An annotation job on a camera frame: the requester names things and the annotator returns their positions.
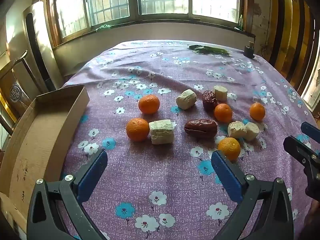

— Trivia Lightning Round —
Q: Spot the purple floral tablecloth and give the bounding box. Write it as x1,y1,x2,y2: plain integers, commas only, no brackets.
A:
59,39,317,240

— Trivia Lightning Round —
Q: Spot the small black holder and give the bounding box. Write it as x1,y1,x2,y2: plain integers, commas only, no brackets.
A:
244,40,255,59

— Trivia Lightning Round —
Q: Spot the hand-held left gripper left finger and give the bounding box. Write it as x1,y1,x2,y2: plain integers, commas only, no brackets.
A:
27,149,108,240

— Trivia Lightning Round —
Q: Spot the shallow cardboard box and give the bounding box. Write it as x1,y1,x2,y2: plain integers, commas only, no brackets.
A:
0,85,90,228

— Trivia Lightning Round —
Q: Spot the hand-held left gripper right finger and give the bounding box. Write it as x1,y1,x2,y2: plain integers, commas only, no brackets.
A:
211,151,294,240

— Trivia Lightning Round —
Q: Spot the wooden cabinet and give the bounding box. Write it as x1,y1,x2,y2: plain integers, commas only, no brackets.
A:
270,0,320,93

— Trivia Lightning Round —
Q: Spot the long red date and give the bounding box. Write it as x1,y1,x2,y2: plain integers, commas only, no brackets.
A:
184,119,218,138

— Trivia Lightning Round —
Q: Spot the green leaf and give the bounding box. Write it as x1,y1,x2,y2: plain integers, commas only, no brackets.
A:
189,44,232,56

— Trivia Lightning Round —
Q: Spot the dark wooden chair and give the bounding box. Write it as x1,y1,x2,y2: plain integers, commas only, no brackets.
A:
0,50,50,135

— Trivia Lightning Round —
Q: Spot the barred window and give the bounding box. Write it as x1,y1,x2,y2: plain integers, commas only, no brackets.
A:
47,0,248,47

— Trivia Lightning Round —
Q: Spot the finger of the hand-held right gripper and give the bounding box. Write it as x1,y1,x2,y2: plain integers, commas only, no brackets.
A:
301,121,320,142
283,135,320,202

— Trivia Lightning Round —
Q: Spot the standing air conditioner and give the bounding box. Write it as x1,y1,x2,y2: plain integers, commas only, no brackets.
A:
23,0,57,93

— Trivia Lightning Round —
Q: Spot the wrinkled red date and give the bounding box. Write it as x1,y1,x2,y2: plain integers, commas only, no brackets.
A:
202,90,218,112

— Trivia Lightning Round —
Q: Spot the orange tangerine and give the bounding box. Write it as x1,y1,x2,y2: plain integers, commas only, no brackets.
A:
217,137,241,162
249,102,266,121
214,103,233,123
138,94,160,115
126,118,150,142

